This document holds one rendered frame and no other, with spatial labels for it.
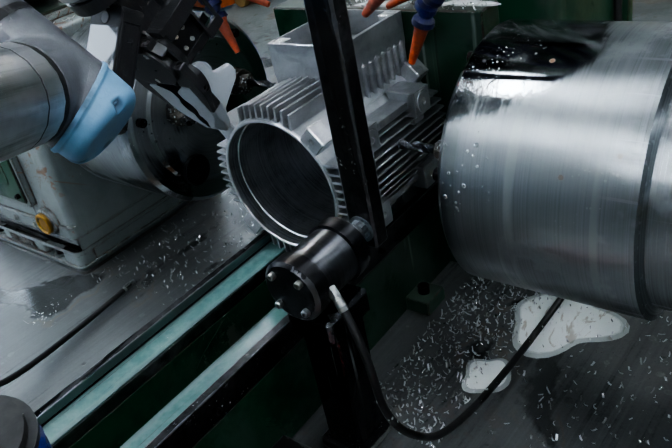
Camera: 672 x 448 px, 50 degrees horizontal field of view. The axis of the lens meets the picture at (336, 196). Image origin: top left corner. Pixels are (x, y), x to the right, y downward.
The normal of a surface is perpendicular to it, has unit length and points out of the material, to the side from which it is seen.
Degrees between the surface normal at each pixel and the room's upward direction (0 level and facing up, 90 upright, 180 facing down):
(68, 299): 0
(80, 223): 90
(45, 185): 90
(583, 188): 69
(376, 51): 90
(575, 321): 0
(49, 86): 80
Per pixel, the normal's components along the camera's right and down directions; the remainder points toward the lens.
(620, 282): -0.54, 0.67
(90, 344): -0.18, -0.86
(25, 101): 0.99, -0.04
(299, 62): -0.60, 0.48
